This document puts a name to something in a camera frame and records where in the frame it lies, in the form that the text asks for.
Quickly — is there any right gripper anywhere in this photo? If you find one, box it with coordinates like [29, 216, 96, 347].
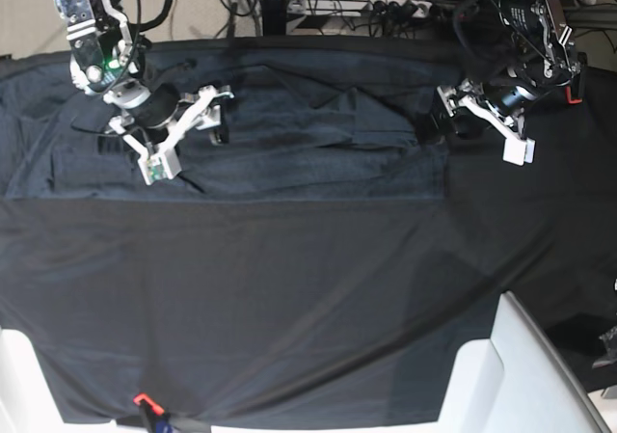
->
[108, 83, 234, 147]

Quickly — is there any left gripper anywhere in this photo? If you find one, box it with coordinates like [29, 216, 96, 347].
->
[416, 78, 535, 145]

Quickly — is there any dark grey T-shirt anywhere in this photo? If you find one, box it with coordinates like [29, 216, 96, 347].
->
[1, 49, 458, 203]

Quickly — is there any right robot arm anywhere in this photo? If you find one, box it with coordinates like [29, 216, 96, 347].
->
[54, 0, 199, 151]

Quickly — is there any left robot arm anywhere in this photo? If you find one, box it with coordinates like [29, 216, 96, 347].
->
[418, 0, 583, 146]

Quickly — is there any black monitor stand pole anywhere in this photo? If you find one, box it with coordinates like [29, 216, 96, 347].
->
[259, 0, 289, 37]

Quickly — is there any red and black clamp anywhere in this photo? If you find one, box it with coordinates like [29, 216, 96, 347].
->
[565, 52, 588, 105]

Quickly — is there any white power strip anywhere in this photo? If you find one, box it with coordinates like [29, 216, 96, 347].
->
[287, 0, 433, 18]

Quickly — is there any black table cloth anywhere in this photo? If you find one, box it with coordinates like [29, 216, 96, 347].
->
[1, 39, 616, 429]

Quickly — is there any blue clamp at bottom edge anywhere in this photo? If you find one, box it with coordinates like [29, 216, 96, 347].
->
[133, 392, 174, 433]

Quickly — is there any white chair left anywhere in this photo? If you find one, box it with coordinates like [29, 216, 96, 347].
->
[1, 329, 118, 432]

